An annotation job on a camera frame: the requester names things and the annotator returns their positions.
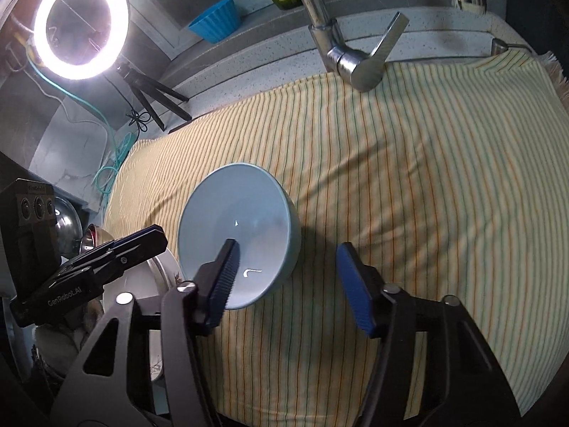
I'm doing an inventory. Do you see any blue ribbed cup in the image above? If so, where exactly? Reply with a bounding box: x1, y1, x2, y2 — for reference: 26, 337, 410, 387
188, 0, 241, 43

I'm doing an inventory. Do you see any chrome kitchen faucet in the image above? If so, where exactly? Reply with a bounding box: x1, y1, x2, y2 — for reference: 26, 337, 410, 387
301, 0, 409, 93

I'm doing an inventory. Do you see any ring light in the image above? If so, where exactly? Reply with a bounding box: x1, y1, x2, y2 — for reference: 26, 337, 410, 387
34, 0, 129, 80

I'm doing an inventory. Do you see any large steel bowl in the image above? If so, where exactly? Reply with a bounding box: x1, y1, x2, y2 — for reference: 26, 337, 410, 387
79, 224, 114, 253

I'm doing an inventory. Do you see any white plate with gold leaf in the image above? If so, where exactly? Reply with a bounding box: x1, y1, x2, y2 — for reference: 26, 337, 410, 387
102, 248, 184, 383

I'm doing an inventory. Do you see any steel pot lid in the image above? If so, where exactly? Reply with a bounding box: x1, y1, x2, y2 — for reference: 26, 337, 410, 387
55, 196, 83, 259

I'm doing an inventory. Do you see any black tripod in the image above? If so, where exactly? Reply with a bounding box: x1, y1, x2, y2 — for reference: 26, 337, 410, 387
116, 63, 193, 131

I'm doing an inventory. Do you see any gloved left hand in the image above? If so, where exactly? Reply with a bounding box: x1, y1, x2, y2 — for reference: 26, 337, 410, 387
34, 298, 104, 378

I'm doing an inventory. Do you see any light blue ceramic bowl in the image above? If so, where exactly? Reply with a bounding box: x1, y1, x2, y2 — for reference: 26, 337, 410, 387
177, 163, 302, 310

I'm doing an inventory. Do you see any black thin cable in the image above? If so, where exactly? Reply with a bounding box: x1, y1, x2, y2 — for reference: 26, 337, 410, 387
104, 75, 153, 134

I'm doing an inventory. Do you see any yellow striped cloth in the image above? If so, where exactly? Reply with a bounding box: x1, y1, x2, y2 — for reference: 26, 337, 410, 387
103, 49, 568, 426

